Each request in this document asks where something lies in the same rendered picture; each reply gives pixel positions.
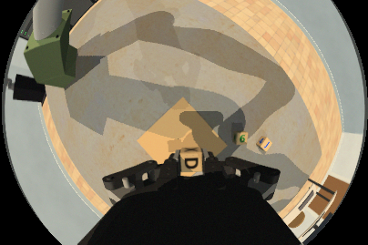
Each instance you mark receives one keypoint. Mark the tan flat mat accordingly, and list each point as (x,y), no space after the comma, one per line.
(180,127)

